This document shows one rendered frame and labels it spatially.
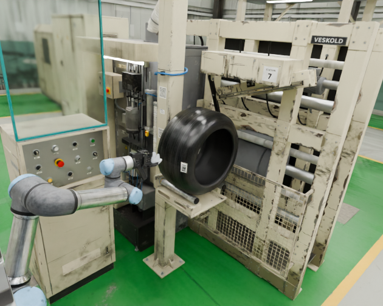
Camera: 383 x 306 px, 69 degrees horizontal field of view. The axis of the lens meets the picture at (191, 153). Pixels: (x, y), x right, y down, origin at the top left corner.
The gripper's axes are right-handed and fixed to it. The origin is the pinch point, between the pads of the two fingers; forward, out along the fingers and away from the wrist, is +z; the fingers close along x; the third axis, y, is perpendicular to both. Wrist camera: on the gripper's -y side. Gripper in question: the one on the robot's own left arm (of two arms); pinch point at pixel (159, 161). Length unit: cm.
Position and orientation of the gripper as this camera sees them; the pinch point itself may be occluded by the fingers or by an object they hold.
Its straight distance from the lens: 158.1
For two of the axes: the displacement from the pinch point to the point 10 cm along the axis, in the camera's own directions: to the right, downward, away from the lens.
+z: 6.9, -1.3, 7.1
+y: 1.5, -9.4, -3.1
